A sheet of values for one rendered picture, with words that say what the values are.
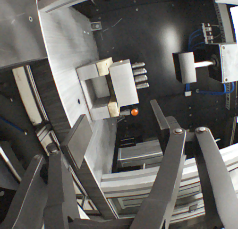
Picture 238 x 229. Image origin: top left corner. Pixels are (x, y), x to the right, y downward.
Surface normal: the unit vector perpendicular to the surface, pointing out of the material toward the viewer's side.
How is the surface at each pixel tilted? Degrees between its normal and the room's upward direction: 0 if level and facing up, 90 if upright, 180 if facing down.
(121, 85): 90
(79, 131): 0
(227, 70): 90
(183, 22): 90
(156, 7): 90
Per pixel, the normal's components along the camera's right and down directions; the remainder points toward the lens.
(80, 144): 0.97, -0.20
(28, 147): -0.05, 0.37
